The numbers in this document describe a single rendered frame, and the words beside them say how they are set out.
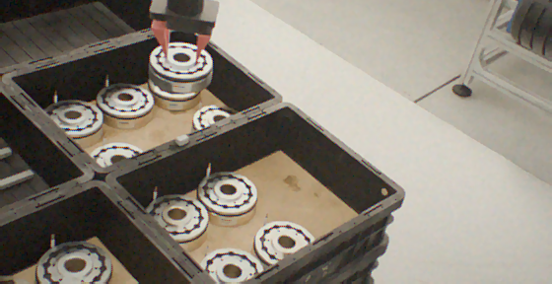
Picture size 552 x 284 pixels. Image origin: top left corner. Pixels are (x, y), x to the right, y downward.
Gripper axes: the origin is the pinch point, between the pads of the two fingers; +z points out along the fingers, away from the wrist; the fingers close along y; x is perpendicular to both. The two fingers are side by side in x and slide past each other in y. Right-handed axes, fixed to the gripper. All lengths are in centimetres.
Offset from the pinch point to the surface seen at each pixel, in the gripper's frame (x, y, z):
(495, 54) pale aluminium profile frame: 175, 110, 98
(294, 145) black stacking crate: 4.1, 21.5, 19.3
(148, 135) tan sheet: 3.9, -5.4, 21.7
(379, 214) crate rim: -17.7, 35.0, 12.9
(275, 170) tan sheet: -0.1, 18.6, 22.2
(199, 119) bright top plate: 7.6, 3.4, 19.1
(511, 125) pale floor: 146, 116, 111
